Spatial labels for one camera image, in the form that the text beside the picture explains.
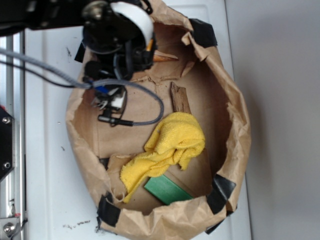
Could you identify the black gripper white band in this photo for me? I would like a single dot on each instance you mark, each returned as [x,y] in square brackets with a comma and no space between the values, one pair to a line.
[121,35]

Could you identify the orange spiral conch shell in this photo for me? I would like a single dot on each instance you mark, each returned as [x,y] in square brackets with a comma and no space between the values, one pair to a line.
[164,57]

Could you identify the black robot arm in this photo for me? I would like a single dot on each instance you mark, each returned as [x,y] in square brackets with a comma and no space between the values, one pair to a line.
[18,15]

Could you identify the brown paper bag bin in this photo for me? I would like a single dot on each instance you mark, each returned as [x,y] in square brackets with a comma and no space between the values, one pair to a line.
[213,179]

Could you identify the brown bark wood piece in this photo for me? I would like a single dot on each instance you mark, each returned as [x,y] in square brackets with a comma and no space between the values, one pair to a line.
[179,99]

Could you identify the yellow microfiber cloth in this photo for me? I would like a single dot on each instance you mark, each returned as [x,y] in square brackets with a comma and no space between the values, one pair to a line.
[175,141]

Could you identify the green rectangular block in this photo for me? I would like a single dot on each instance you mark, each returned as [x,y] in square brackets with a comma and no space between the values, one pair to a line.
[166,190]

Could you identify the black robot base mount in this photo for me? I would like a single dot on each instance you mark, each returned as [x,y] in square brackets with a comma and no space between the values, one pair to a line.
[7,143]

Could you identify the aluminium frame rail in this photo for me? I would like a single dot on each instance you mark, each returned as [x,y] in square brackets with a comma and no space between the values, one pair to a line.
[13,210]

